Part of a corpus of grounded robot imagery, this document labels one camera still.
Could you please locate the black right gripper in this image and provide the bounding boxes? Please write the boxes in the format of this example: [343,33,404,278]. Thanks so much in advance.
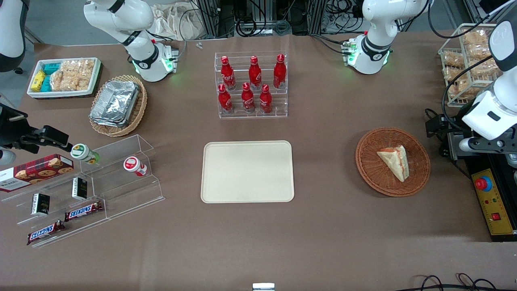
[0,103,74,154]

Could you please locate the black base cables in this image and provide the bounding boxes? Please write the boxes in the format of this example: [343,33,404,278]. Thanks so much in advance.
[310,34,353,55]

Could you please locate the yellow snack packet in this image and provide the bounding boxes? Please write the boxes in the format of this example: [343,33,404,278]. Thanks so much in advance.
[31,70,46,92]

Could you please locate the red cola bottle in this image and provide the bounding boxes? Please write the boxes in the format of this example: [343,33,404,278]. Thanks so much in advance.
[248,56,263,91]
[259,84,273,114]
[273,54,287,90]
[217,84,234,115]
[241,82,256,114]
[220,56,237,91]

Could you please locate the stacked foil containers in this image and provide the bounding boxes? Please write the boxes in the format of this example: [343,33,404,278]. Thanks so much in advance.
[90,80,140,128]

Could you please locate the Snickers chocolate bar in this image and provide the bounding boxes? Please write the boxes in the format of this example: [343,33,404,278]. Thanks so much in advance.
[27,220,66,246]
[64,200,104,222]

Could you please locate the aluminium block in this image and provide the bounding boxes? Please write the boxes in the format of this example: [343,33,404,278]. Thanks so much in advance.
[446,131,472,162]

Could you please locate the round brown wicker basket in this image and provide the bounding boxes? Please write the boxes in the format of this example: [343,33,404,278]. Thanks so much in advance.
[355,128,431,198]

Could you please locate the red plaid cookie box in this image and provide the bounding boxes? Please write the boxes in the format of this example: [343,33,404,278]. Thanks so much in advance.
[0,154,75,193]

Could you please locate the black floor cable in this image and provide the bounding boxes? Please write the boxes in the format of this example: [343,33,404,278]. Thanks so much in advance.
[406,272,502,291]

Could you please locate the beige cloth bags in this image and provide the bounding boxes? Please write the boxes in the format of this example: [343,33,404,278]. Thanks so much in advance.
[150,3,211,42]

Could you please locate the small black chocolate box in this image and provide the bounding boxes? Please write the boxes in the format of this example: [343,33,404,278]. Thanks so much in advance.
[71,177,88,201]
[31,193,51,216]

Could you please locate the black cable bundle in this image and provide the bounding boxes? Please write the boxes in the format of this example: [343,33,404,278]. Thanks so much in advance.
[233,0,292,38]

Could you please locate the yellow black control box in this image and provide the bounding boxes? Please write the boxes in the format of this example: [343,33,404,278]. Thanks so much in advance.
[464,155,517,243]

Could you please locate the black hanging cable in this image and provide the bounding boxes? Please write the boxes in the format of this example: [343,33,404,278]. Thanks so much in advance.
[427,0,498,39]

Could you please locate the oval tan wicker basket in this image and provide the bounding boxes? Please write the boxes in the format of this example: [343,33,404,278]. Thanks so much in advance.
[88,75,148,137]

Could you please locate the green lid yogurt cup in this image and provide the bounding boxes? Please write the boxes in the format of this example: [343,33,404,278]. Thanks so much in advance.
[70,143,100,165]

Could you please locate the clear acrylic tiered shelf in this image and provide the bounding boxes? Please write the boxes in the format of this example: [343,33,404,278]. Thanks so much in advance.
[78,134,166,221]
[0,161,109,248]

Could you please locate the triangle sandwich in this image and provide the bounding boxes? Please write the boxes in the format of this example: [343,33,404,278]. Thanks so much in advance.
[376,145,410,183]

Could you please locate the white rectangular bin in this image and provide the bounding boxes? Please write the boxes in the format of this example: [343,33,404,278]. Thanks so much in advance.
[27,57,102,99]

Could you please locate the clear acrylic bottle rack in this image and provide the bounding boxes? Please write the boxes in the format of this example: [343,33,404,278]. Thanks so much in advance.
[214,51,288,119]

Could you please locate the beige plastic tray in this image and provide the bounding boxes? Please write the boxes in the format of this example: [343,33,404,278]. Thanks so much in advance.
[201,140,295,203]

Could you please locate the red lid yogurt cup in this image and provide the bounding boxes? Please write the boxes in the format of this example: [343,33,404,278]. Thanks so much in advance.
[123,156,148,177]

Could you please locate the white wire rack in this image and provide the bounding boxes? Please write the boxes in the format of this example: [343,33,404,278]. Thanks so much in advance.
[438,23,506,108]

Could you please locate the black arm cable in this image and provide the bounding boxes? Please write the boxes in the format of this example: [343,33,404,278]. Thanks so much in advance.
[441,54,500,122]

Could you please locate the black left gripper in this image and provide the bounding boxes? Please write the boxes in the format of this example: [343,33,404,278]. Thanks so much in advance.
[425,109,470,139]

